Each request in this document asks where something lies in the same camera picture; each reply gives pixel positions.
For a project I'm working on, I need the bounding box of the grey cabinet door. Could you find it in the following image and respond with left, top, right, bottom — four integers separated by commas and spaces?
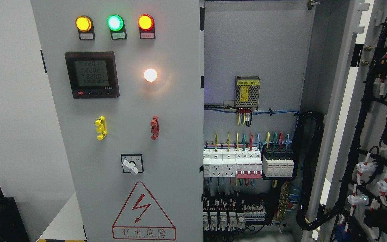
31, 0, 203, 242
314, 0, 387, 242

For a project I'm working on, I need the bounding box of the red terminal connector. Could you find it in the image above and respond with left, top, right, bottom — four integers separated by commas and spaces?
150, 116, 160, 140

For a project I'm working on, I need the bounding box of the white socket breaker row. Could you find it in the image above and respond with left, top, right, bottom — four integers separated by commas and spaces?
203, 149, 237, 178

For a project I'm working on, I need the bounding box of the metal mesh power supply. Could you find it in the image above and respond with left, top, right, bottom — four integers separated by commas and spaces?
234, 76, 261, 108

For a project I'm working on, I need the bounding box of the white glowing indicator light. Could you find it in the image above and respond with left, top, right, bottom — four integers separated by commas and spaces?
144, 68, 157, 82

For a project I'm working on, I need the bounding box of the yellow terminal connector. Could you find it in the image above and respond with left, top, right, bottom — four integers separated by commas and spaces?
95, 116, 107, 140

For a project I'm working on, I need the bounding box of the black surge protector module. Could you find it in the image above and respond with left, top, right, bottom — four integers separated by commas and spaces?
262, 147, 295, 179

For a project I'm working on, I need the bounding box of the lower relay terminal row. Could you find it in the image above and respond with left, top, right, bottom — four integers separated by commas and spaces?
201, 192, 268, 232

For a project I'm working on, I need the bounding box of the red indicator light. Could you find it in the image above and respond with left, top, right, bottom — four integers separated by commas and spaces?
138, 14, 156, 39

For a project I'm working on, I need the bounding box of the red electric hazard sticker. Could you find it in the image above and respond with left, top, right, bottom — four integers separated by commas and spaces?
112, 181, 177, 241

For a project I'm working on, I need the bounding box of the black digital power meter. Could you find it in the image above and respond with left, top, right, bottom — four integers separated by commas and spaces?
64, 51, 119, 98

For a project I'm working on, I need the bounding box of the green indicator light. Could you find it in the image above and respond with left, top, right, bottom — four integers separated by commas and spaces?
106, 15, 127, 40

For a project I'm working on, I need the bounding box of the yellow indicator light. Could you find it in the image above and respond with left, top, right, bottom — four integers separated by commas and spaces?
75, 15, 95, 40

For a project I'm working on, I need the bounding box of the black box on floor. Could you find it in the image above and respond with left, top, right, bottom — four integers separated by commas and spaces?
0, 187, 29, 242

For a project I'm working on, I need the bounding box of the red handled circuit breaker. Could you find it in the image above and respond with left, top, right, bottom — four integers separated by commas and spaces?
235, 149, 263, 179

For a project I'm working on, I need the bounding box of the white rotary selector switch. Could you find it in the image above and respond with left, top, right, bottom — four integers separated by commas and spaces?
120, 153, 144, 175

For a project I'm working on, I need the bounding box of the black wire loom right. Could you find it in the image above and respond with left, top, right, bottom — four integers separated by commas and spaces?
294, 111, 325, 231

